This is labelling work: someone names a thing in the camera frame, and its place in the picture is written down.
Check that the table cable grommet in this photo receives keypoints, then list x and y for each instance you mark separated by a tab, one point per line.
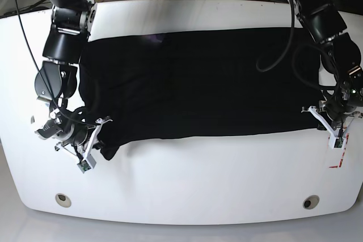
63	200
311	202

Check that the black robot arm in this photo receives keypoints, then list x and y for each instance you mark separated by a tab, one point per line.
339	53
56	80

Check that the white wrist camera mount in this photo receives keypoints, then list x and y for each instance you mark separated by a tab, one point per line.
339	135
85	161

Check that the left table cable grommet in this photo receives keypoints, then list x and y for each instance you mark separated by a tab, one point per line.
63	200

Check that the black T-shirt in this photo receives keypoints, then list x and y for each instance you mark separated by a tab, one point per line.
192	84

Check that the red tape rectangle marking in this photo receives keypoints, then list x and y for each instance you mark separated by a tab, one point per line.
336	151

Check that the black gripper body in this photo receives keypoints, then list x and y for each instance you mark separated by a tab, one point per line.
339	105
77	136

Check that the right table cable grommet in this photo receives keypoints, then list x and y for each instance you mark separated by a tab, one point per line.
311	202

